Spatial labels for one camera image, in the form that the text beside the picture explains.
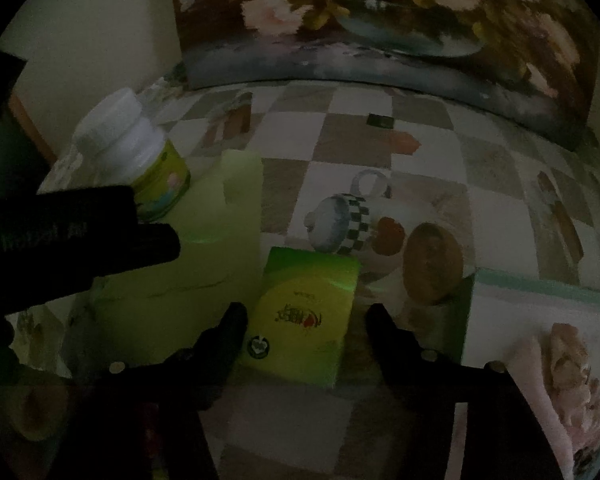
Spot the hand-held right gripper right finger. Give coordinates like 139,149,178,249
365,302,566,480

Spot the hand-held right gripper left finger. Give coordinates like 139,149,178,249
55,302,249,480

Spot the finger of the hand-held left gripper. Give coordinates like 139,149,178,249
92,222,181,281

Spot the pale yellow-green soft sheet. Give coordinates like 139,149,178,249
70,150,263,361

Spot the green yellow tea box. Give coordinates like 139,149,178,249
244,246,362,391

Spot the white tray with green rim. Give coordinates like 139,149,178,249
457,267,600,480

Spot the pink plush toy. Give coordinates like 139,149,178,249
510,322,600,480

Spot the white bottle with green label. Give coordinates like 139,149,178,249
72,87,191,223

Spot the checkered printed tablecloth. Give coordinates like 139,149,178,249
5,75,600,480

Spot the floral painting canvas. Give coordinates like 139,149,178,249
170,0,600,153

